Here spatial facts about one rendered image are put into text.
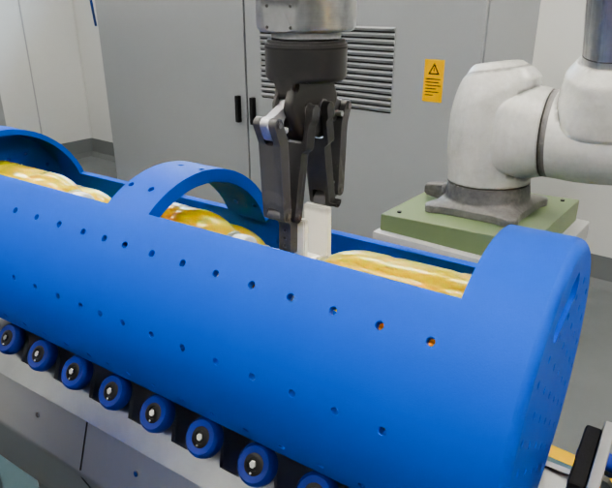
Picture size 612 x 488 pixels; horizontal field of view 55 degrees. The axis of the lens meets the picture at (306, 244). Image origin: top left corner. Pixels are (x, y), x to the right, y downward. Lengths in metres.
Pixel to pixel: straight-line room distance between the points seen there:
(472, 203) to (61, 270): 0.73
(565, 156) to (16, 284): 0.84
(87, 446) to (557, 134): 0.85
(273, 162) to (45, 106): 5.46
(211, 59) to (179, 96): 0.31
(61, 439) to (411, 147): 1.71
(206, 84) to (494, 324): 2.55
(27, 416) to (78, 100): 5.29
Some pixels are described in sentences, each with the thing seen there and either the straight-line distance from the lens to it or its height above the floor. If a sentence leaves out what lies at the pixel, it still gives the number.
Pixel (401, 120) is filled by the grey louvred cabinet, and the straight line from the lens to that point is 2.28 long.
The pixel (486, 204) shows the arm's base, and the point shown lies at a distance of 1.13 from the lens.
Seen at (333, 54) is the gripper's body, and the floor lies 1.37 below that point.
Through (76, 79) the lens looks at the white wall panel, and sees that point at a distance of 6.09.
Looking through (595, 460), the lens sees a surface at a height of 1.05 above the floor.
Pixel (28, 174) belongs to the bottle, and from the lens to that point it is 0.93.
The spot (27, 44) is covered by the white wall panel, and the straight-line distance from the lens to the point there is 5.86.
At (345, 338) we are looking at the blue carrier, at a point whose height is 1.17.
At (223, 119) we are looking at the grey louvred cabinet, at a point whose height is 0.89.
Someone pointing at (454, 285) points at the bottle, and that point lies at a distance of 0.53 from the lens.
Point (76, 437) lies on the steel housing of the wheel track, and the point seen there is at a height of 0.88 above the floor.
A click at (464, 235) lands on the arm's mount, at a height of 1.03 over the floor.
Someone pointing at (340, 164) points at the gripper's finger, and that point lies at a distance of 0.61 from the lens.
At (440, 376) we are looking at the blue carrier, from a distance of 0.45.
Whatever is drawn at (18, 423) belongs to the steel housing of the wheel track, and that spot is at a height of 0.85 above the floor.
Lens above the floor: 1.42
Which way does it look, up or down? 23 degrees down
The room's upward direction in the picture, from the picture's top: straight up
